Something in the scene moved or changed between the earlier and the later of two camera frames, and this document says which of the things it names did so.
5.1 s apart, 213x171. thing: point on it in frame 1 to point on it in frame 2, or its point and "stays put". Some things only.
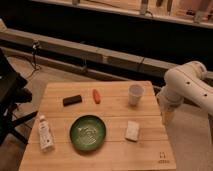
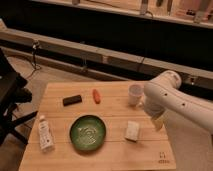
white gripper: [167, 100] to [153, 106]
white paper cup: [135, 92] stays put
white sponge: [132, 131] stays put
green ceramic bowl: [88, 132] stays put
